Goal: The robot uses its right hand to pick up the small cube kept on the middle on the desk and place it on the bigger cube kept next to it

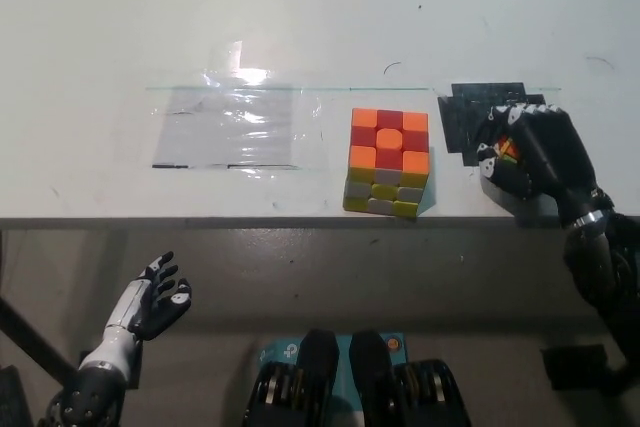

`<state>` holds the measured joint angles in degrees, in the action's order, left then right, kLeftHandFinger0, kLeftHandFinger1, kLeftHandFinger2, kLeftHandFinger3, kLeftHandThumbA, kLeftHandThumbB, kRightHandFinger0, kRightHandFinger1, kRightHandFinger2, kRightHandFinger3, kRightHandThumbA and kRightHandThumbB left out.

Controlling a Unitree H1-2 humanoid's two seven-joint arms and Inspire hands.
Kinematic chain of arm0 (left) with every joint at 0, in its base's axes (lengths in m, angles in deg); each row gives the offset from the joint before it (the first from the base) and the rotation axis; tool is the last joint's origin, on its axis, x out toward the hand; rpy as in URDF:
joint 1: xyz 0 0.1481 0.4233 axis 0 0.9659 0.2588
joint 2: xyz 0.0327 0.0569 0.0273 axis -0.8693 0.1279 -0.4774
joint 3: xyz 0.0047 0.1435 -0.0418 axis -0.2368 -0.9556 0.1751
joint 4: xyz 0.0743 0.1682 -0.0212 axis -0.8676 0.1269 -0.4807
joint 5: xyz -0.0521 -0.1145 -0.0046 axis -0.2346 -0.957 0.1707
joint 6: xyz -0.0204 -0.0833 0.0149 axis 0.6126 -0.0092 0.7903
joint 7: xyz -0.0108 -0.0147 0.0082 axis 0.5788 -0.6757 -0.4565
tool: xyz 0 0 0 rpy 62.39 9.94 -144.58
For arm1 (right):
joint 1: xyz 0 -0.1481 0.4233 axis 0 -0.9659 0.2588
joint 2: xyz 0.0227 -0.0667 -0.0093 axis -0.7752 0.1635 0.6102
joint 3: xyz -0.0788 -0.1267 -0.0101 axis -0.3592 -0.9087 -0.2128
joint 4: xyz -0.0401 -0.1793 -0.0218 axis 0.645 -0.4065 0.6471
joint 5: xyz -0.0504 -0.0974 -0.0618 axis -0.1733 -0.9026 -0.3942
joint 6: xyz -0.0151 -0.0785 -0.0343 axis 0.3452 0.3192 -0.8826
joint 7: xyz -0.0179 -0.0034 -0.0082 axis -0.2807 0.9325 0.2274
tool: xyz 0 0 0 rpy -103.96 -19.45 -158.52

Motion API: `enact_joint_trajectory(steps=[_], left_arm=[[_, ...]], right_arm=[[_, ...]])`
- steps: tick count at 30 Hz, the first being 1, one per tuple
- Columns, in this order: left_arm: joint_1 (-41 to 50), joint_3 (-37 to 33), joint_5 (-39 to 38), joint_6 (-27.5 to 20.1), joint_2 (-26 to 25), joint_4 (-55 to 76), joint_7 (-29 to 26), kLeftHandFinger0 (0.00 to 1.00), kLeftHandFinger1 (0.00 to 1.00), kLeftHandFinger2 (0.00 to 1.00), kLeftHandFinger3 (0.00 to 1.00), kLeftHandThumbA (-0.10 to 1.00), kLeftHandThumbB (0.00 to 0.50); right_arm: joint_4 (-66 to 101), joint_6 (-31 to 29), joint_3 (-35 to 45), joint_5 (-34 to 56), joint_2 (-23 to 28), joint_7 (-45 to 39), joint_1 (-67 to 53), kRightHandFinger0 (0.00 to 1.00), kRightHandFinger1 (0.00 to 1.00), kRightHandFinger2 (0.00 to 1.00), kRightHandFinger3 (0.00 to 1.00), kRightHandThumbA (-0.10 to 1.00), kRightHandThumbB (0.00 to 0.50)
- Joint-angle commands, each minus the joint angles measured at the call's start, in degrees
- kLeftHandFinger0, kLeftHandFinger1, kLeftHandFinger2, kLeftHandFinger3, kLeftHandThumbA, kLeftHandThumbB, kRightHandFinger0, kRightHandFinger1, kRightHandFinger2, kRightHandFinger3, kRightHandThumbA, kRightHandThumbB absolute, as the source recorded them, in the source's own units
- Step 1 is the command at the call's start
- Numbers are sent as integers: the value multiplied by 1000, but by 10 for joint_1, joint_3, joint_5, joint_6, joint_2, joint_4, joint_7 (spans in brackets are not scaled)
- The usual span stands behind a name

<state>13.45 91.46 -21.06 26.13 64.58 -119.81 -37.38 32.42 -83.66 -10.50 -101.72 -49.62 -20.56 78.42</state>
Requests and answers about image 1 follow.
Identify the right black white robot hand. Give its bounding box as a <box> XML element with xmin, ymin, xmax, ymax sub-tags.
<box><xmin>474</xmin><ymin>101</ymin><xmax>614</xmax><ymax>231</ymax></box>

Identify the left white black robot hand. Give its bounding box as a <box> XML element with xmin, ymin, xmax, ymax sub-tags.
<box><xmin>103</xmin><ymin>250</ymin><xmax>194</xmax><ymax>343</ymax></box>

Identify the small multicoloured studded cube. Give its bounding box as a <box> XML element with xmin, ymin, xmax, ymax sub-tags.
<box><xmin>492</xmin><ymin>134</ymin><xmax>524</xmax><ymax>166</ymax></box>

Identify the big orange red yellow cube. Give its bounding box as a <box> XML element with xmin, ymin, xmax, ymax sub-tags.
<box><xmin>342</xmin><ymin>106</ymin><xmax>433</xmax><ymax>220</ymax></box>

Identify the black tape patch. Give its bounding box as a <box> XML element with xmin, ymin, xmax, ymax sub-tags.
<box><xmin>437</xmin><ymin>81</ymin><xmax>562</xmax><ymax>169</ymax></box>

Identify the black diagonal table leg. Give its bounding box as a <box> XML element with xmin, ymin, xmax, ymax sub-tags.
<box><xmin>0</xmin><ymin>294</ymin><xmax>81</xmax><ymax>384</ymax></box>

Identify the black ribbed floor object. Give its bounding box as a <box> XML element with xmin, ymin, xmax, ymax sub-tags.
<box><xmin>0</xmin><ymin>364</ymin><xmax>29</xmax><ymax>427</ymax></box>

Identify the grey sheet under clear film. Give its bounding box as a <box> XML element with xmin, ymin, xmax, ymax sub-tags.
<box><xmin>149</xmin><ymin>84</ymin><xmax>299</xmax><ymax>171</ymax></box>

